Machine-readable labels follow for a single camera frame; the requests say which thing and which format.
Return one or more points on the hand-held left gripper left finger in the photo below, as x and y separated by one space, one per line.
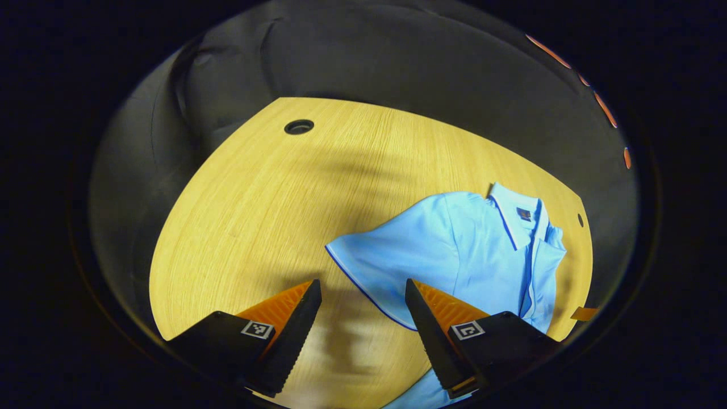
292 335

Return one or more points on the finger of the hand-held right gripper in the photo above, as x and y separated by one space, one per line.
584 313

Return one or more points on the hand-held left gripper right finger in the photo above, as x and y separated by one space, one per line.
431 341

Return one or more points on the light blue T-shirt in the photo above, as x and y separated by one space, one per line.
454 250

